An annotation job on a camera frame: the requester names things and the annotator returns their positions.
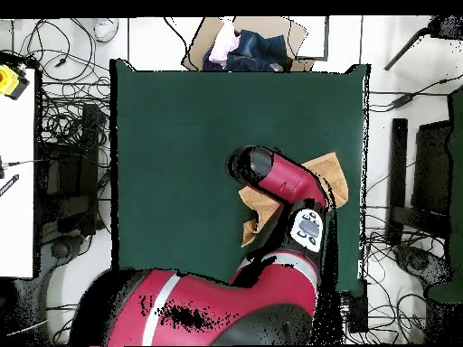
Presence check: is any orange-brown terry towel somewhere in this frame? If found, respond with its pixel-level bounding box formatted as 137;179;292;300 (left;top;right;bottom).
238;151;349;249

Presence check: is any dark green table cloth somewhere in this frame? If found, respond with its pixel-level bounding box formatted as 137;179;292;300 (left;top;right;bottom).
109;59;371;296

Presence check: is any blue denim garment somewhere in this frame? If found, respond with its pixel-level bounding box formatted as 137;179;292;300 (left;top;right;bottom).
202;30;291;72

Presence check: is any pink garment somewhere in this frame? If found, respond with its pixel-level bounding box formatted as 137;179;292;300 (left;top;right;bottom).
208;16;241;69

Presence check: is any brown cardboard box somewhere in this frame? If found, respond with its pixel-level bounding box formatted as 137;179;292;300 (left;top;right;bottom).
181;15;317;72

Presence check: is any black chair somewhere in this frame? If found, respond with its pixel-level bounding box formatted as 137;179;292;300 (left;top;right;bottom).
385;117;454;248

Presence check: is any white shoe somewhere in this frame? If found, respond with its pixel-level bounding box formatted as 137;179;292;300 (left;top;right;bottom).
92;17;119;43

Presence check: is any white side table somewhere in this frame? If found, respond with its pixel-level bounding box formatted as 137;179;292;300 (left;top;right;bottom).
0;68;37;279

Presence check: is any yellow emergency stop box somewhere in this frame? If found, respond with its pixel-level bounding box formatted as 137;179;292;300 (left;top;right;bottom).
0;63;31;101

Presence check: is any black stand frame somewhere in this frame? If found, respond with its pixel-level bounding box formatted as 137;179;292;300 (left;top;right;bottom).
42;103;103;238

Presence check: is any black cable tangle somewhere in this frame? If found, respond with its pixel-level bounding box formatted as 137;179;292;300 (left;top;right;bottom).
339;212;449;345
19;17;112;234

